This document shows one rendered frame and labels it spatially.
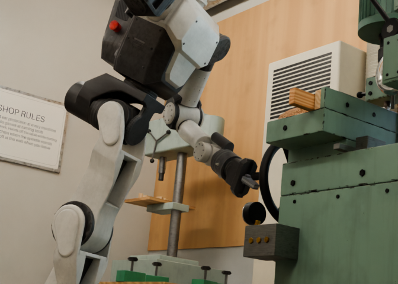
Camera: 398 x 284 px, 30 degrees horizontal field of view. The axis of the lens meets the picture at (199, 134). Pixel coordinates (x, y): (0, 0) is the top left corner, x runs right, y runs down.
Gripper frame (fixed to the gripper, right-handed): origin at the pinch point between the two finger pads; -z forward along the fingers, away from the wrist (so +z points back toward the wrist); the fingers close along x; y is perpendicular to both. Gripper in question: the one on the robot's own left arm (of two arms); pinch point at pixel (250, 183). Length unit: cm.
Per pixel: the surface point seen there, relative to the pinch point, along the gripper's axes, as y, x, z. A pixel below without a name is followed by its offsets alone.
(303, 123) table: -14.9, 27.6, -30.2
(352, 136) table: -4.6, 28.6, -37.1
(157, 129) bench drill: 85, -45, 208
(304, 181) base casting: -9.7, 13.3, -32.3
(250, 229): -19.0, -2.3, -30.0
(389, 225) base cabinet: -9, 16, -63
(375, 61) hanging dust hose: 121, 39, 94
